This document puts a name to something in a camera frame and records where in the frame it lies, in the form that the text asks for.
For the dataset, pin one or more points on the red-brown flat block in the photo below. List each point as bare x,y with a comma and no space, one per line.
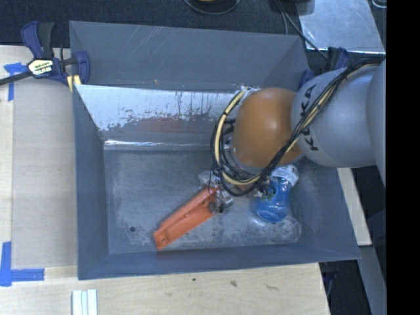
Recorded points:
183,218

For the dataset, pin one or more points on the blue plastic bottle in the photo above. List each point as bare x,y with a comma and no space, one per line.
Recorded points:
274,205

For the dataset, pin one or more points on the grey metal bin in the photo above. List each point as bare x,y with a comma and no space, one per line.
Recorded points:
151,182

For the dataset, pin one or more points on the pale wood flat board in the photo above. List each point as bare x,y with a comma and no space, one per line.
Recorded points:
42,176

